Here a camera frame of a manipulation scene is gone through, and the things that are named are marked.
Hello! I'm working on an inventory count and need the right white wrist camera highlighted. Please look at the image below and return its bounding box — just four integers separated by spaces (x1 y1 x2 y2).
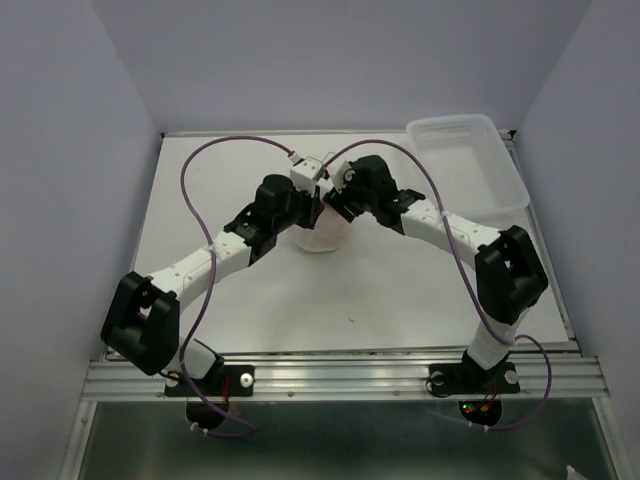
327 158 353 192

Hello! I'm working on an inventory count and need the aluminium frame rail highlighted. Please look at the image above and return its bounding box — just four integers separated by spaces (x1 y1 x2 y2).
81 341 610 403

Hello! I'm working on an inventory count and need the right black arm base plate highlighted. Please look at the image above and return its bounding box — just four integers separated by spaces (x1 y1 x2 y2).
426 362 521 397

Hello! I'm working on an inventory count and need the white mesh laundry bag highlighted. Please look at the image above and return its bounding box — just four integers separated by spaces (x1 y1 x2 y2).
288 205 351 253

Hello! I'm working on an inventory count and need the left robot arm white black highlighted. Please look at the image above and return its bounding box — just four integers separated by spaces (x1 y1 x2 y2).
100 173 323 394

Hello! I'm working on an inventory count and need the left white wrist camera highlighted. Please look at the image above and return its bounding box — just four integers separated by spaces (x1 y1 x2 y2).
289 152 325 196

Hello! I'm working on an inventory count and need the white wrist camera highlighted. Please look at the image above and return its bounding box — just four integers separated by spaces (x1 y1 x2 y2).
327 158 353 192
289 152 325 196

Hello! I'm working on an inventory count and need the white plastic basket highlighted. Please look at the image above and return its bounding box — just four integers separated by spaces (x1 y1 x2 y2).
406 114 530 220

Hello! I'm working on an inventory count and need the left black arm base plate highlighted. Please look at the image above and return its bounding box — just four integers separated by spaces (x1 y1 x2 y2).
159 363 255 398

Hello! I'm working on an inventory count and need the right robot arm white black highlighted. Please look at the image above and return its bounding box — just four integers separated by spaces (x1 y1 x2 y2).
325 155 549 391

